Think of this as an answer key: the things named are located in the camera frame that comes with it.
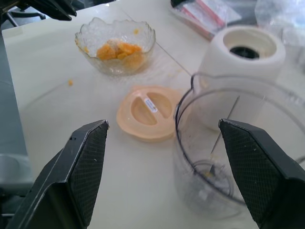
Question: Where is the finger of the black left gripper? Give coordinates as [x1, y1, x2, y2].
[35, 6, 72, 21]
[51, 0, 77, 16]

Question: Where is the black office chair base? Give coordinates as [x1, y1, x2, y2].
[3, 9, 47, 28]

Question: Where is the clear blender jar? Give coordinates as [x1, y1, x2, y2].
[173, 73, 305, 221]

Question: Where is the clear crumpled plastic bag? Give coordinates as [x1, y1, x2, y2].
[254, 0, 305, 48]

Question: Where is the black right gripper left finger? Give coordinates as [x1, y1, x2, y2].
[6, 119, 110, 229]

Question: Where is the cream blender lid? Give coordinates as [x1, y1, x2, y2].
[116, 85, 184, 143]

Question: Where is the white blender base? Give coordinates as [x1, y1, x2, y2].
[196, 25, 286, 132]

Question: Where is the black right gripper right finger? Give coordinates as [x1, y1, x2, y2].
[218, 118, 305, 229]

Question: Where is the black crumpled bag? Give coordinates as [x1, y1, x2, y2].
[170, 0, 188, 8]

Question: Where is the red white packets bag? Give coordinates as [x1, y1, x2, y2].
[170, 0, 242, 41]

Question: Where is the clear textured glass bowl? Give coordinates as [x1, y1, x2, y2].
[75, 17, 156, 76]

